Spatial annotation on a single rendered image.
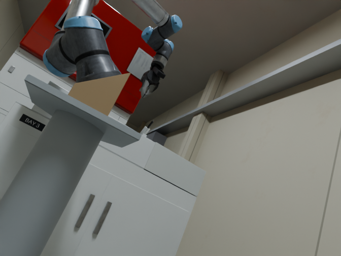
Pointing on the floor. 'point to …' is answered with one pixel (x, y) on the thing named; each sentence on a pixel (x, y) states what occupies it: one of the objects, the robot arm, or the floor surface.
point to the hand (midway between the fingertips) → (144, 95)
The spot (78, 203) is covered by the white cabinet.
